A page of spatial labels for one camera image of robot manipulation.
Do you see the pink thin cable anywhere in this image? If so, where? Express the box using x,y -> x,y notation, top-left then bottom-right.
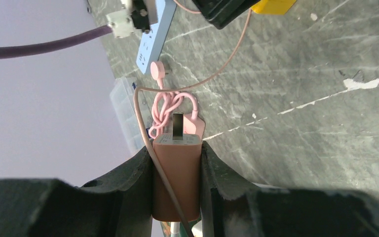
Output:
133,0 -> 253,237

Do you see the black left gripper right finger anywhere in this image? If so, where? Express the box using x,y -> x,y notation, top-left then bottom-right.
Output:
200,142 -> 379,237

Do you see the pink power strip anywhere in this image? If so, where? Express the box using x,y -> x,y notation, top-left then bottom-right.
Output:
183,111 -> 206,139

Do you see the yellow cube socket adapter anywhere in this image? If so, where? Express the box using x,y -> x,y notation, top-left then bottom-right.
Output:
250,0 -> 297,15

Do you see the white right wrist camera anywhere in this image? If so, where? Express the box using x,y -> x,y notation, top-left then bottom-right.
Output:
106,0 -> 158,38

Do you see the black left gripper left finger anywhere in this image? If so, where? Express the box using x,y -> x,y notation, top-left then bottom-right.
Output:
0,149 -> 153,237

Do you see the pink power strip cable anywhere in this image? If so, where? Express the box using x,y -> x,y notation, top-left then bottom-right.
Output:
148,61 -> 199,140

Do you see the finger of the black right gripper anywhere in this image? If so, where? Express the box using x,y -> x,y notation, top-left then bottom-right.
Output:
192,0 -> 260,30

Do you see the light blue power strip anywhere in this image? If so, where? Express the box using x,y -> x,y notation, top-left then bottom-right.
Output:
136,0 -> 177,74

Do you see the pink cube socket adapter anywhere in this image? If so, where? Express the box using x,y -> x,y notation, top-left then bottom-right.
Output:
152,113 -> 202,222

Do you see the clear plastic organizer box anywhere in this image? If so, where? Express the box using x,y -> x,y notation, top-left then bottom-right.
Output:
110,77 -> 145,156

